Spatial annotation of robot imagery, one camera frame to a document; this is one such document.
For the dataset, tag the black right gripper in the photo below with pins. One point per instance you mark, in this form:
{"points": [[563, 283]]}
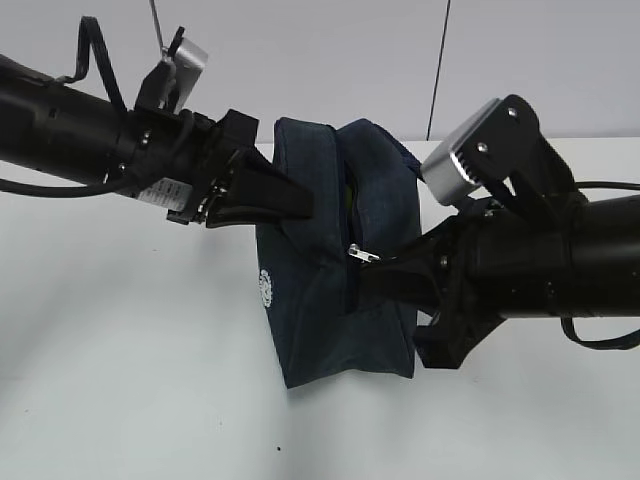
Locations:
{"points": [[490, 265]]}

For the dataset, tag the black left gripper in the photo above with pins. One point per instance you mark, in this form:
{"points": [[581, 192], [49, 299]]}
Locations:
{"points": [[207, 171]]}

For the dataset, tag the dark blue fabric bag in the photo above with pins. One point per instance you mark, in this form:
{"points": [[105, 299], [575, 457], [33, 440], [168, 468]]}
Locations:
{"points": [[321, 320]]}

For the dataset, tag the green cucumber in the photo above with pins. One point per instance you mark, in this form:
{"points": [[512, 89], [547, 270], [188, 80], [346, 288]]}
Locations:
{"points": [[349, 196]]}

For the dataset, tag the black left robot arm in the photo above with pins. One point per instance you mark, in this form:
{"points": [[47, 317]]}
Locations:
{"points": [[60, 131]]}

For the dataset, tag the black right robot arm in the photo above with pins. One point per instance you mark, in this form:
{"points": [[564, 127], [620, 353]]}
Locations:
{"points": [[605, 246]]}

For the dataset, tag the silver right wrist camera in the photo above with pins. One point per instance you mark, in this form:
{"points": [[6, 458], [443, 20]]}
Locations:
{"points": [[485, 149]]}

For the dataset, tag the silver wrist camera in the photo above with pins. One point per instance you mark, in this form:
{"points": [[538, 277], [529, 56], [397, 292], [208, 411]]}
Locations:
{"points": [[485, 149], [171, 81]]}

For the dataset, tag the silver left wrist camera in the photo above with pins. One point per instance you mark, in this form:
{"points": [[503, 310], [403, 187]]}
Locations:
{"points": [[171, 81]]}

